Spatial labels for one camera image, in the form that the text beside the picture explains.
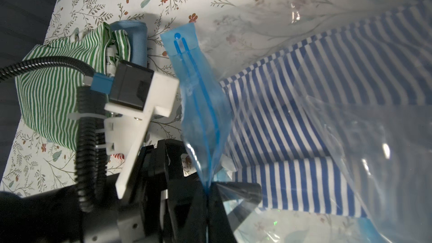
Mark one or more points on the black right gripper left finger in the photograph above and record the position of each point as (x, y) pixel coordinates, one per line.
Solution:
(185, 219)

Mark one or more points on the blue garment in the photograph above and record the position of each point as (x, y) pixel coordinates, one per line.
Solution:
(137, 36)

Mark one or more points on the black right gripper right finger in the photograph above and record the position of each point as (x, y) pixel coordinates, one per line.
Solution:
(219, 229)

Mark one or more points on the navy white striped garment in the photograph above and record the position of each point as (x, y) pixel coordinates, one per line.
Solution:
(341, 122)

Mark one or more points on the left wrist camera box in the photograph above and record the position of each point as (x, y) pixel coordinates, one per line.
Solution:
(139, 89)

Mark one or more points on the green white striped garment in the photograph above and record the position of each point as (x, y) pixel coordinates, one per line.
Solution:
(47, 96)

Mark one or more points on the vacuum bag with navy striped garment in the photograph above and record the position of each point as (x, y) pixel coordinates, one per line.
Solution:
(208, 53)

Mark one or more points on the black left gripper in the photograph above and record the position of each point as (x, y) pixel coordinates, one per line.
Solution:
(157, 200)

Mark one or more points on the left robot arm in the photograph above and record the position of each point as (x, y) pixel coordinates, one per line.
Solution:
(50, 217)

